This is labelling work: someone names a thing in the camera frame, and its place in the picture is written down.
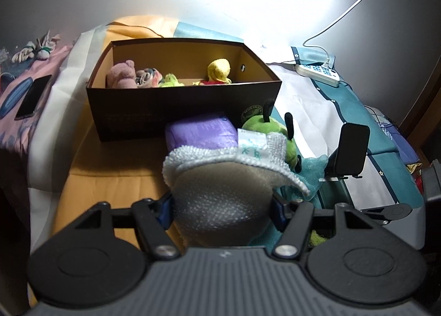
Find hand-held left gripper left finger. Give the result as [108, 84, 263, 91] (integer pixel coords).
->
[69, 192, 181, 262]

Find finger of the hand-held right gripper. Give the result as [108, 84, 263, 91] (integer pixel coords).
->
[358, 203, 413, 224]
[326, 123, 371, 183]

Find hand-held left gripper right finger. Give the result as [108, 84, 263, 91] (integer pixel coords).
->
[271, 194, 371, 262]

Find brown cardboard box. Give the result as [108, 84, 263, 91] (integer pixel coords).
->
[85, 38, 283, 142]

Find neon green fuzzy toy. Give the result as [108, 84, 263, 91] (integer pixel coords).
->
[158, 73, 185, 88]

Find pink plush toy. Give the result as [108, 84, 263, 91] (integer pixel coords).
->
[105, 59, 138, 89]

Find white and teal bedsheet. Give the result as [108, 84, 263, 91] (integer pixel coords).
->
[265, 45, 425, 211]

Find teal mesh cloth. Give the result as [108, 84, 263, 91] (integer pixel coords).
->
[279, 154, 329, 207]

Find green fuzzy cloth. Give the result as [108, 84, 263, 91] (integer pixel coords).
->
[308, 230, 328, 247]

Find blue printed cloth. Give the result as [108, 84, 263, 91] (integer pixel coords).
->
[365, 106, 424, 175]

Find white power strip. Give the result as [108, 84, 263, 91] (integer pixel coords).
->
[294, 58, 341, 88]

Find purple tissue pack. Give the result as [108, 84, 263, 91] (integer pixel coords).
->
[165, 113, 239, 151]

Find green plush toy black antennae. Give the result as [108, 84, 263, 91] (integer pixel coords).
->
[240, 99, 303, 174]

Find striped plush toy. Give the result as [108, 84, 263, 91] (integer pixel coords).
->
[136, 67, 162, 88]

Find yellow duck plush toy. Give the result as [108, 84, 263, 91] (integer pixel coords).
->
[193, 58, 232, 86]

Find pink printed blanket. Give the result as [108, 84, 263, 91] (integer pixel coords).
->
[0, 40, 74, 153]

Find black smartphone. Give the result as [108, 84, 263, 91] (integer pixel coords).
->
[14, 74, 53, 120]

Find white fabric bundle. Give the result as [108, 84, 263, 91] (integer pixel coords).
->
[12, 31, 62, 63]

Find white cable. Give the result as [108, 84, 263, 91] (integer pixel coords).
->
[303, 0, 388, 66]

